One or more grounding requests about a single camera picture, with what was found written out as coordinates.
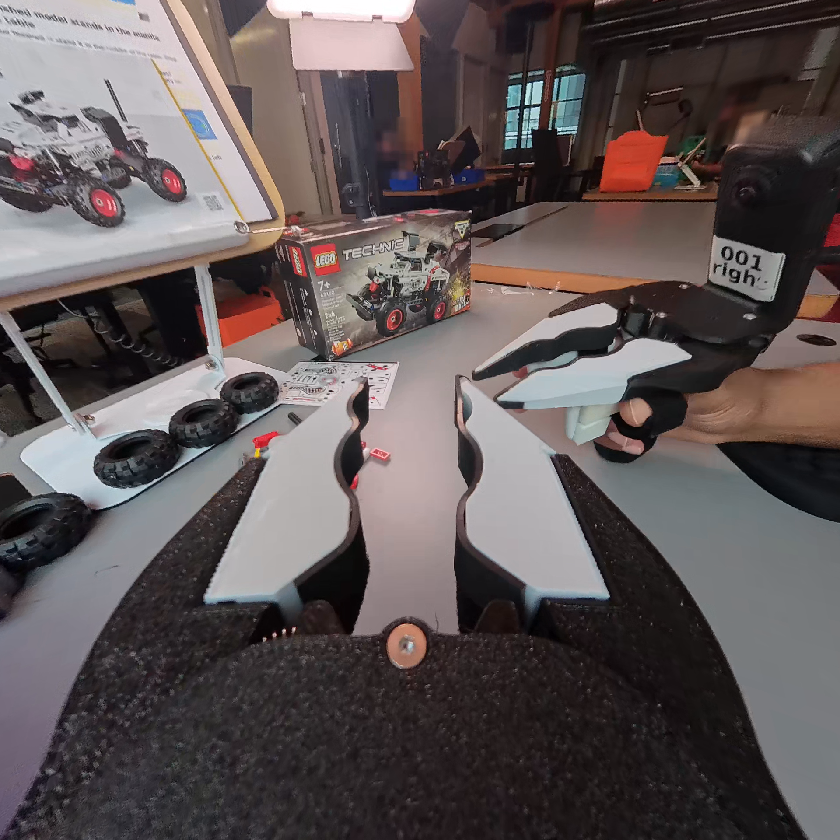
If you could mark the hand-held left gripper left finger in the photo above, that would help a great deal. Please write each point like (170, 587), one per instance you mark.
(289, 518)

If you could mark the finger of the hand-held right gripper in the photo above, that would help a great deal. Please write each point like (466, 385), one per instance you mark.
(564, 325)
(604, 377)

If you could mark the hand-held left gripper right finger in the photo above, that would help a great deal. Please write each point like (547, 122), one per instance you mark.
(525, 518)

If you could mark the person's right forearm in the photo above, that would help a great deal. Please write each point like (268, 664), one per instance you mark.
(810, 403)

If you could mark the grey desk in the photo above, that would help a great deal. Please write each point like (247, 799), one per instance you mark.
(420, 420)

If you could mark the person's right hand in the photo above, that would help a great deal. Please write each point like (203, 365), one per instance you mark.
(728, 407)

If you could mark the small red LEGO pieces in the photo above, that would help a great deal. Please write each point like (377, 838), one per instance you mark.
(266, 441)

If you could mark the large white work table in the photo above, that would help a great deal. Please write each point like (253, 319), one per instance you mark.
(623, 236)

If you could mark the black rubber toy tire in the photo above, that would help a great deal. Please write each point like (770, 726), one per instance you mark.
(134, 459)
(249, 392)
(203, 423)
(39, 528)

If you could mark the printed sticker sheet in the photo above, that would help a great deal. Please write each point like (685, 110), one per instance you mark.
(315, 384)

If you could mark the orange bag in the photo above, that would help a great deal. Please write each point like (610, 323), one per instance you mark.
(633, 161)

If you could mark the black round disc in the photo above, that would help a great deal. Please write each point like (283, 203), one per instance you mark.
(817, 339)

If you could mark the orange crate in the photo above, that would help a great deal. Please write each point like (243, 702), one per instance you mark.
(246, 321)

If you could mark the toy truck set box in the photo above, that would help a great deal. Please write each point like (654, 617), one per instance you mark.
(367, 282)

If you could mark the paned window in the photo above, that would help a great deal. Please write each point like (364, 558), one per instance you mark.
(544, 108)

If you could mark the wooden book stand white base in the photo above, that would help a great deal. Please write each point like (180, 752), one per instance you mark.
(98, 262)

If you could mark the studio light panel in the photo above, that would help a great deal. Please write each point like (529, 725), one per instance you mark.
(341, 33)

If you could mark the white instruction sheet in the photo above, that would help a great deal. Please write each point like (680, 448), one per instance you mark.
(98, 33)

